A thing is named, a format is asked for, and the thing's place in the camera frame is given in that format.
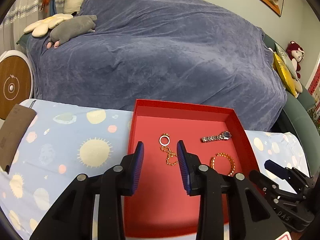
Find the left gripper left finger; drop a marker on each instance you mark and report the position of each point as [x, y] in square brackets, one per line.
[71, 215]

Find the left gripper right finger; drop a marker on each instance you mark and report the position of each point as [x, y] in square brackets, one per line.
[249, 215]

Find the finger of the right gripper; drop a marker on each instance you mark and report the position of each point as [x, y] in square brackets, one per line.
[268, 189]
[296, 179]

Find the silver wristwatch blue dial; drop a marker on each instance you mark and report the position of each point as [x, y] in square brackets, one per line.
[225, 135]

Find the light blue planet-print cloth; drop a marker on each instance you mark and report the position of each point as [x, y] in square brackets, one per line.
[64, 141]

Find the red shallow cardboard tray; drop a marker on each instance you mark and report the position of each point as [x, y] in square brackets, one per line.
[178, 138]

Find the gold satin pillow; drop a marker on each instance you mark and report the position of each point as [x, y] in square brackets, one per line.
[284, 74]

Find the brown flat pouch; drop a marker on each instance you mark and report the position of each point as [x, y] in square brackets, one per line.
[12, 132]

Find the silver grey pillow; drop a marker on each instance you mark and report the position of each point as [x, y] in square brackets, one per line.
[292, 67]

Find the red monkey plush toy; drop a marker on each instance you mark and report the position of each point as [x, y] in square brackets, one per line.
[296, 55]

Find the round wooden-top side table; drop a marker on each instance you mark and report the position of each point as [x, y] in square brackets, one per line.
[16, 80]

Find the blue-grey velvet bed cover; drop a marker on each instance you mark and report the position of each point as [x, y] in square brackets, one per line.
[172, 50]

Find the grey plush toy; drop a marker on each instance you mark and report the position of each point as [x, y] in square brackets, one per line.
[71, 28]

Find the cream flower-shaped cushion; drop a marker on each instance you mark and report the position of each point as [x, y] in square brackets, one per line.
[41, 27]

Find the white sheer curtain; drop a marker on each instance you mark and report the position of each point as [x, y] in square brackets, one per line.
[21, 14]

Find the gold chain bangle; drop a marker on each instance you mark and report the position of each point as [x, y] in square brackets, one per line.
[222, 162]

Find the green bed frame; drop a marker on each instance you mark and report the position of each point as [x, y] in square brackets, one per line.
[295, 118]

